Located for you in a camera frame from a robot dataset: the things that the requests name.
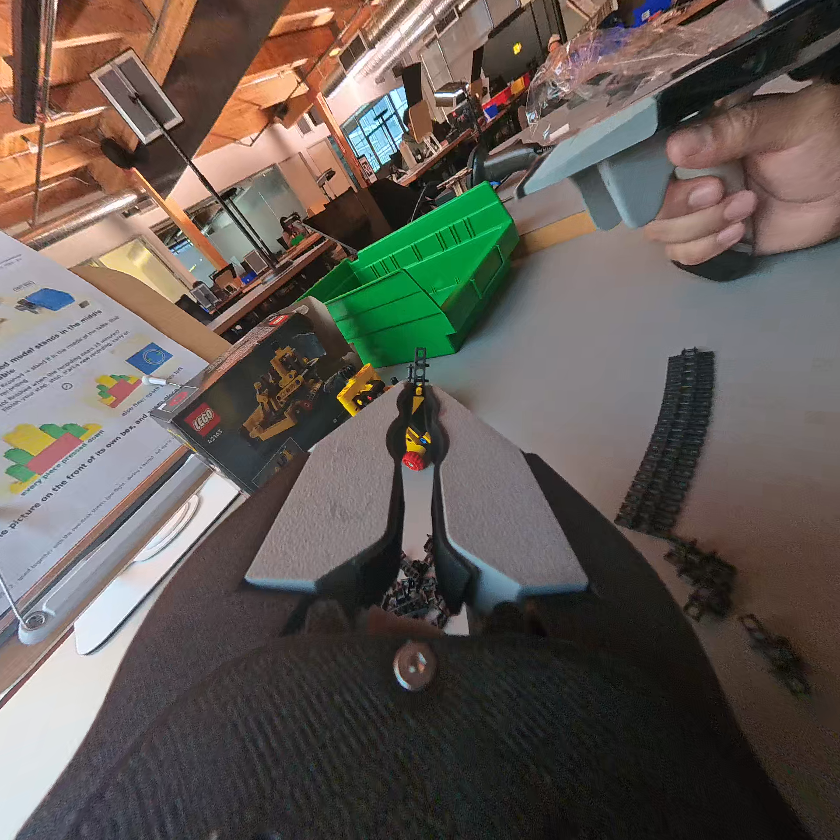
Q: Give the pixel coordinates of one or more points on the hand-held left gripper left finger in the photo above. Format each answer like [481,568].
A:
[328,499]

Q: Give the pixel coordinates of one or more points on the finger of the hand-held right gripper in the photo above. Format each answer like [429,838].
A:
[590,148]

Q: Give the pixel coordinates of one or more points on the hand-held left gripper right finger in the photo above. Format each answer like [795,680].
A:
[505,512]

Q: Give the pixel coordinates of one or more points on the yellow lego piece red hub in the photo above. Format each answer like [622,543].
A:
[417,436]

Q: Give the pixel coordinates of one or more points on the yellow black lego assembly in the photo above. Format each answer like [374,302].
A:
[359,390]

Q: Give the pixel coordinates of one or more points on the black lego set box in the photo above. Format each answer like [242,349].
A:
[262,407]

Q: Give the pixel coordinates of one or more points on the pile of small lego pieces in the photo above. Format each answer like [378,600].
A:
[417,584]

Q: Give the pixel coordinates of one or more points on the person's right hand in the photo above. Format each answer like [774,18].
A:
[787,170]

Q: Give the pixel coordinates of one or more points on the black barcode scanner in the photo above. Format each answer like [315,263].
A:
[502,161]

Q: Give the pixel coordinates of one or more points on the clear plastic bag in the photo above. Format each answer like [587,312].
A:
[610,52]

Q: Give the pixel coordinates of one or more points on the black computer monitor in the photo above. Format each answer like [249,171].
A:
[512,43]

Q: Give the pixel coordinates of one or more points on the green plastic bin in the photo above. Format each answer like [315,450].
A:
[446,249]
[400,325]

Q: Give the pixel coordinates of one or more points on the white document stand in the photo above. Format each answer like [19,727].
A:
[151,538]

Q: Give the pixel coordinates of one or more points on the loose black track links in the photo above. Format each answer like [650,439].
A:
[702,577]
[778,656]

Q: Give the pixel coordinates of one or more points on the large window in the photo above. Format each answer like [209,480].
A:
[374,131]

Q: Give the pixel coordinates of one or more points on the brown cardboard board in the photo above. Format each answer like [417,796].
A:
[157,308]

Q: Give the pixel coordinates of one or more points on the printed instruction sheet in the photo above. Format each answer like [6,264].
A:
[72,394]

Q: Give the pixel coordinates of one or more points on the black slanted pole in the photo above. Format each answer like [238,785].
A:
[210,187]

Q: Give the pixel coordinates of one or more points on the hanging light panel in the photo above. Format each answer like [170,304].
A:
[134,95]

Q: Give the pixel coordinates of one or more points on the silver air duct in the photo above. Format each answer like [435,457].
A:
[85,220]

